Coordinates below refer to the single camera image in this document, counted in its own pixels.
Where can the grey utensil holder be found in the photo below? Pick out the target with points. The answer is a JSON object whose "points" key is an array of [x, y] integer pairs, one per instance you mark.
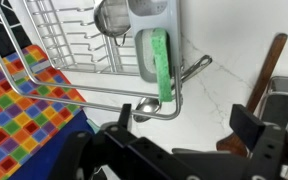
{"points": [[155, 23]]}

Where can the green sponge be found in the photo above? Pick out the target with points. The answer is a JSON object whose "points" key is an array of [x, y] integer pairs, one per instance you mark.
{"points": [[160, 53]]}

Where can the glass container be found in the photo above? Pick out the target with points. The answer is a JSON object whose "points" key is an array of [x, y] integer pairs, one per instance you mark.
{"points": [[274, 107]]}

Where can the colourful checkered cutting board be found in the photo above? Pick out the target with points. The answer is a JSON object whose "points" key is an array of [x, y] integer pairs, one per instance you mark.
{"points": [[28, 124]]}

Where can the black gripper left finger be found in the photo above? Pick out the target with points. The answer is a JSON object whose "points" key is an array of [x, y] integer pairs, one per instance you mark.
{"points": [[125, 115]]}

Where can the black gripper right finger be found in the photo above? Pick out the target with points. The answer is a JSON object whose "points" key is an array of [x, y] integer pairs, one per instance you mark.
{"points": [[246, 125]]}

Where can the metal dish rack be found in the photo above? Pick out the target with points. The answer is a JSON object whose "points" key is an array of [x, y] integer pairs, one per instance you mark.
{"points": [[80, 57]]}

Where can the metal mesh strainer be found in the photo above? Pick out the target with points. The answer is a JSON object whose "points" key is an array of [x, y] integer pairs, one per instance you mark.
{"points": [[112, 20]]}

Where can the wooden spatula handle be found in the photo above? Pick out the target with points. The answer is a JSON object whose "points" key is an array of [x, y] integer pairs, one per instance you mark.
{"points": [[233, 143]]}

